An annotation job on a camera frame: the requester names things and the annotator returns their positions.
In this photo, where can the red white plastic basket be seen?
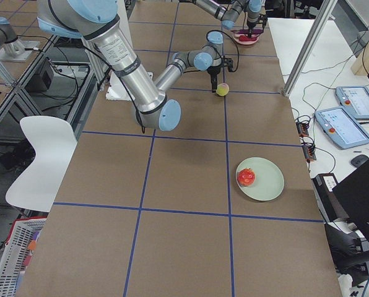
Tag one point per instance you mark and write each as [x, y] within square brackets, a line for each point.
[17, 253]

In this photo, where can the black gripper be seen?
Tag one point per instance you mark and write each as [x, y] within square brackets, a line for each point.
[250, 23]
[213, 72]

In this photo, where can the blue teach pendant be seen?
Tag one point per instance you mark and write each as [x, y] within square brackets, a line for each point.
[354, 99]
[342, 128]

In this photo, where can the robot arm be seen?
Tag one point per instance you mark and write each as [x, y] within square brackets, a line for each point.
[228, 16]
[98, 23]

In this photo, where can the black monitor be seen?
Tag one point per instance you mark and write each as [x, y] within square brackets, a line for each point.
[353, 195]

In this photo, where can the red pomegranate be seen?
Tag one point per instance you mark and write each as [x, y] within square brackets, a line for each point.
[246, 177]

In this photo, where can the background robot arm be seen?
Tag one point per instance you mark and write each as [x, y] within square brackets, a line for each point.
[12, 48]

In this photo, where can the black computer mouse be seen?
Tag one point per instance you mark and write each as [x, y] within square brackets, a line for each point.
[359, 160]

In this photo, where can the green pink peach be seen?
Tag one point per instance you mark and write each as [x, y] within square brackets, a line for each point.
[222, 89]

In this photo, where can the red chili pepper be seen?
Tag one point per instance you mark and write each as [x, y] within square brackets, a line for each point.
[245, 38]

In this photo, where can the green plate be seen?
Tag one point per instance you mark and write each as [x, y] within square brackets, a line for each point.
[269, 182]

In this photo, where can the black power box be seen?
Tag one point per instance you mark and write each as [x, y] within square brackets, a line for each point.
[328, 204]

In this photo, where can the pink plate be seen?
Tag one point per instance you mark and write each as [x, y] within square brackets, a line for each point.
[235, 37]

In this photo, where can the far blue teach pendant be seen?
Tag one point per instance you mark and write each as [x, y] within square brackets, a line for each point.
[354, 99]

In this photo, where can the purple eggplant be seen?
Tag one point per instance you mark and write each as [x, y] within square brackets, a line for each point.
[255, 31]

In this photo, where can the white chair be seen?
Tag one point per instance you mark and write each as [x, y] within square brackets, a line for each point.
[54, 143]

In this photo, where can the aluminium frame post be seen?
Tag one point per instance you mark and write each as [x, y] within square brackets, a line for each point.
[310, 41]

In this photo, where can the near blue teach pendant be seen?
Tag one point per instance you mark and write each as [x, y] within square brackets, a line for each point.
[342, 128]

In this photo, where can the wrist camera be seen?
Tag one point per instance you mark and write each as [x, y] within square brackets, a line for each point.
[228, 63]

